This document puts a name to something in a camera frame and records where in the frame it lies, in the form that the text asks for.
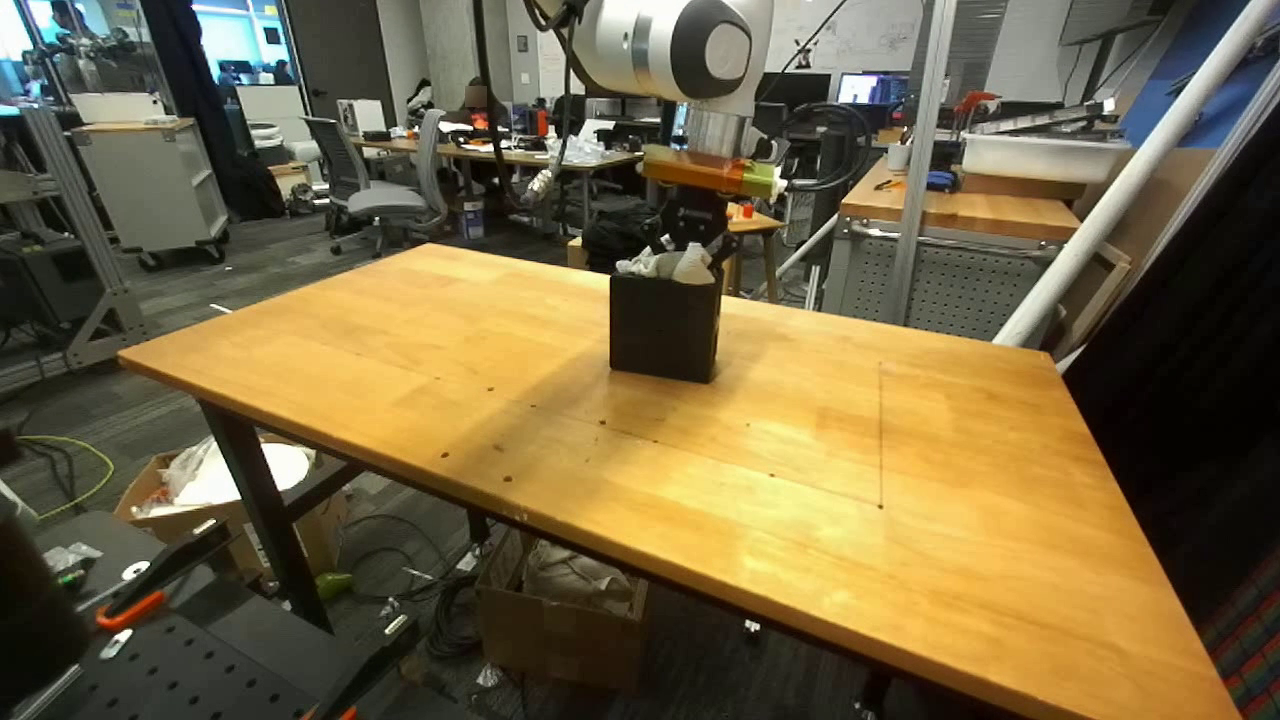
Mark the seated person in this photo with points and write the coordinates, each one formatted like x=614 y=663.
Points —
x=479 y=108

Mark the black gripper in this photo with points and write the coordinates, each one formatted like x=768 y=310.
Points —
x=693 y=219

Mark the black perforated box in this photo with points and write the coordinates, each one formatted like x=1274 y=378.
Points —
x=663 y=327

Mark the white slanted pole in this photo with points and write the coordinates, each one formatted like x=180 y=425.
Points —
x=1108 y=209

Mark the grey office chair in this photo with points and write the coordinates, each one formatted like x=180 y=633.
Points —
x=360 y=205

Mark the cardboard box under table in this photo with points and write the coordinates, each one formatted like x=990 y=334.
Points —
x=562 y=613

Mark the white towel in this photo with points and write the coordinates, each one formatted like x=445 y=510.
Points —
x=683 y=267

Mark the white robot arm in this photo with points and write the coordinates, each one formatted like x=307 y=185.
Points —
x=696 y=52

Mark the white rolling cabinet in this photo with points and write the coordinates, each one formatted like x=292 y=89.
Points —
x=159 y=189

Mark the white plastic bin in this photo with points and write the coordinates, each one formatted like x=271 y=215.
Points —
x=1040 y=159

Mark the round wooden stool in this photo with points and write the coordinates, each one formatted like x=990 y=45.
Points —
x=759 y=236

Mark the computer monitor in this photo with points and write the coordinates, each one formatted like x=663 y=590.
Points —
x=875 y=89

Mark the orange handled tool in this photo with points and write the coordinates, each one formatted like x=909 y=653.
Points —
x=113 y=617

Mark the wooden workbench with drawers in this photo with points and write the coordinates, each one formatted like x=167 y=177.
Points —
x=977 y=255

